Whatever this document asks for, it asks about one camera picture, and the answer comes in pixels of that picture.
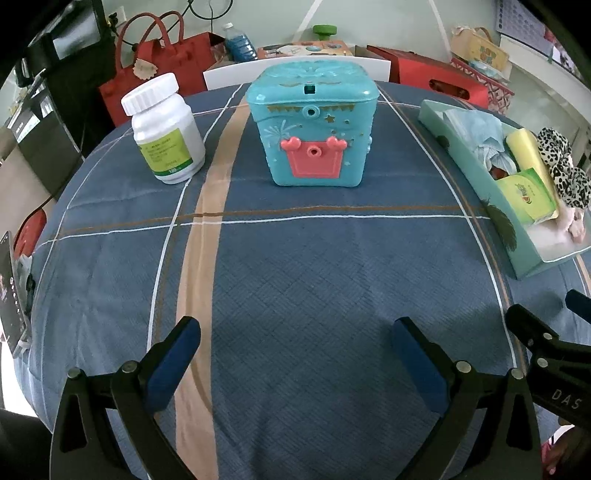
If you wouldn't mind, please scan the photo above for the teal white tray box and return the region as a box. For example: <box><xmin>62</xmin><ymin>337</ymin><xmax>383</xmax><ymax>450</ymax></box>
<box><xmin>419</xmin><ymin>100</ymin><xmax>590</xmax><ymax>279</ymax></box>

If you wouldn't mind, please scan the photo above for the blue face mask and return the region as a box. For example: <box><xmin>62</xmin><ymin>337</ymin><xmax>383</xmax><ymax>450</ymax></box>
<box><xmin>442</xmin><ymin>108</ymin><xmax>518</xmax><ymax>175</ymax></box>

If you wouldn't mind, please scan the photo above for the smartphone on stand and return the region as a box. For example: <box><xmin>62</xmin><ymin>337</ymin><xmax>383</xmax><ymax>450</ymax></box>
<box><xmin>1</xmin><ymin>231</ymin><xmax>34</xmax><ymax>358</ymax></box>

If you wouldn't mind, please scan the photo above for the orange toy box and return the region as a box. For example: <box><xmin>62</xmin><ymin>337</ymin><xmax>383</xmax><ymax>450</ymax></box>
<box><xmin>256</xmin><ymin>40</ymin><xmax>353</xmax><ymax>59</ymax></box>

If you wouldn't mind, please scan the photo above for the red stool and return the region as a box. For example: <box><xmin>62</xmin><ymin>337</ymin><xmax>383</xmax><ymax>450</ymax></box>
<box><xmin>13</xmin><ymin>208</ymin><xmax>47</xmax><ymax>258</ymax></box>

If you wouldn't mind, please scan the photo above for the leopard print scrunchie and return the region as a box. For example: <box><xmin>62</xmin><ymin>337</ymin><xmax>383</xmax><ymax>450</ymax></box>
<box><xmin>536</xmin><ymin>127</ymin><xmax>590</xmax><ymax>209</ymax></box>

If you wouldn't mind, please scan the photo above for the white foam board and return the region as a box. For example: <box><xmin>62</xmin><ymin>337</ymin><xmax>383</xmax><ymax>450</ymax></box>
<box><xmin>204</xmin><ymin>55</ymin><xmax>391</xmax><ymax>90</ymax></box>

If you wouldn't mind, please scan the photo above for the green dumbbell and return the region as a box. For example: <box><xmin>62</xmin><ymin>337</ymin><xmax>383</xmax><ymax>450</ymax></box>
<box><xmin>312</xmin><ymin>24</ymin><xmax>338</xmax><ymax>41</ymax></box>

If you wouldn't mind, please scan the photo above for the blue plaid tablecloth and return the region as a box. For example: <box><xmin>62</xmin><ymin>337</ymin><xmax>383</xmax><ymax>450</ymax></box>
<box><xmin>15</xmin><ymin>83</ymin><xmax>590</xmax><ymax>479</ymax></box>

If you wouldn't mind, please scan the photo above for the red gift box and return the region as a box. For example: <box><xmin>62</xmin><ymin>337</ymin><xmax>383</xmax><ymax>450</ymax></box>
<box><xmin>367</xmin><ymin>45</ymin><xmax>489</xmax><ymax>109</ymax></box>

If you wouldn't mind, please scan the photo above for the white medicine bottle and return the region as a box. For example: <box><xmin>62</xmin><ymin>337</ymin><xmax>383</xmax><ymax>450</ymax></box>
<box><xmin>121</xmin><ymin>73</ymin><xmax>205</xmax><ymax>185</ymax></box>

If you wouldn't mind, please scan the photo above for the red felt handbag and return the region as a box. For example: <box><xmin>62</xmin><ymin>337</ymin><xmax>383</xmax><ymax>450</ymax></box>
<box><xmin>99</xmin><ymin>11</ymin><xmax>225</xmax><ymax>126</ymax></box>

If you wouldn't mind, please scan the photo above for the black cabinet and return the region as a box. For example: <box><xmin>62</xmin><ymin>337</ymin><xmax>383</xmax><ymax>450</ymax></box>
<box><xmin>7</xmin><ymin>1</ymin><xmax>115</xmax><ymax>197</ymax></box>

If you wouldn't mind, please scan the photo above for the green tissue pack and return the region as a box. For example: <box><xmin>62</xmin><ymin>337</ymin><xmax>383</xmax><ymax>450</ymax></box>
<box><xmin>496</xmin><ymin>168</ymin><xmax>557</xmax><ymax>226</ymax></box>

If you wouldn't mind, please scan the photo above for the person right hand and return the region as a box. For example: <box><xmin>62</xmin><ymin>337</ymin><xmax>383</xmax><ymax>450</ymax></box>
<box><xmin>542</xmin><ymin>426</ymin><xmax>590</xmax><ymax>479</ymax></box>

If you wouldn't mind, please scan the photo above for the pink fabric bundle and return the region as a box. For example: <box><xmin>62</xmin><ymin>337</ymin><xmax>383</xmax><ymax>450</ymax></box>
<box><xmin>555</xmin><ymin>201</ymin><xmax>586</xmax><ymax>243</ymax></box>

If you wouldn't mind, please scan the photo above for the beige paper gift bag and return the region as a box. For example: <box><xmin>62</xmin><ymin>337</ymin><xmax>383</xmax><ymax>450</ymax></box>
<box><xmin>451</xmin><ymin>26</ymin><xmax>509</xmax><ymax>71</ymax></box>

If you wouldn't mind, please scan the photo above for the blue water bottle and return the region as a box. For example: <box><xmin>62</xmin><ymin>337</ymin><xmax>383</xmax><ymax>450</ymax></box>
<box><xmin>223</xmin><ymin>22</ymin><xmax>259</xmax><ymax>63</ymax></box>

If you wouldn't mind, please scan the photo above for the teal toy treasure box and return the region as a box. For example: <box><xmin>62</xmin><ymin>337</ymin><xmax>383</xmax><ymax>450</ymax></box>
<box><xmin>246</xmin><ymin>64</ymin><xmax>379</xmax><ymax>187</ymax></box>

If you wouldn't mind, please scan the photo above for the yellow sponge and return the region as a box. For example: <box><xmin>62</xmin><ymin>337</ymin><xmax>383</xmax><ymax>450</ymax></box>
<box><xmin>506</xmin><ymin>128</ymin><xmax>557</xmax><ymax>200</ymax></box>

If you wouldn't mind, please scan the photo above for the red patterned box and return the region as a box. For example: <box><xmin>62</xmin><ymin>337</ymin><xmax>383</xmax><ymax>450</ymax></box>
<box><xmin>451</xmin><ymin>58</ymin><xmax>515</xmax><ymax>115</ymax></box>

